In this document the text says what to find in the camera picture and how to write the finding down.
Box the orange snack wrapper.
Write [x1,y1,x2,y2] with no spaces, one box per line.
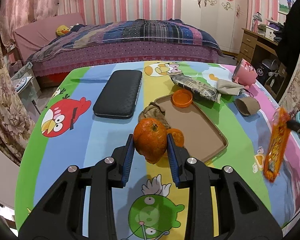
[263,107,291,183]

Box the grey printed foil packet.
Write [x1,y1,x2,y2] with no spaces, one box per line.
[170,74,221,103]

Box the orange plastic cap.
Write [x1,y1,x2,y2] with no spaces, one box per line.
[171,89,193,108]

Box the brown paper wad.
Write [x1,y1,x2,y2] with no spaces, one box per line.
[138,102,171,129]

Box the black box under desk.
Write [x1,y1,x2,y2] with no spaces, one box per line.
[255,63,272,85]

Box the pink piggy bank mug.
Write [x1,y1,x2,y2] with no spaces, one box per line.
[232,59,257,89]

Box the brown rectangular tray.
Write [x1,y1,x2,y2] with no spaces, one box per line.
[154,95,228,162]

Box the floral curtain left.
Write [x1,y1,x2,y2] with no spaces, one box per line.
[0,45,35,165]

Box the wooden desk with drawers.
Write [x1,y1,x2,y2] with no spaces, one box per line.
[236,28,281,72]

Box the desk lamp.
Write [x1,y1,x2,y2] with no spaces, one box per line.
[251,12,262,31]

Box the white bedside stool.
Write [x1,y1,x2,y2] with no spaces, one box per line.
[12,62,41,122]

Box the black rectangular case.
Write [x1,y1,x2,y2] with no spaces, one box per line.
[93,70,142,119]

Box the white wardrobe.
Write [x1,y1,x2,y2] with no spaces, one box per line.
[180,0,248,54]

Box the bed with plaid quilt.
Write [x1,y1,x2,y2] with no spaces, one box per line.
[13,13,222,83]

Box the yellow duck plush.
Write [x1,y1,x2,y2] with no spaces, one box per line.
[56,25,70,36]

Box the pink window curtain left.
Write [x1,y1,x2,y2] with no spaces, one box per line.
[0,0,59,48]

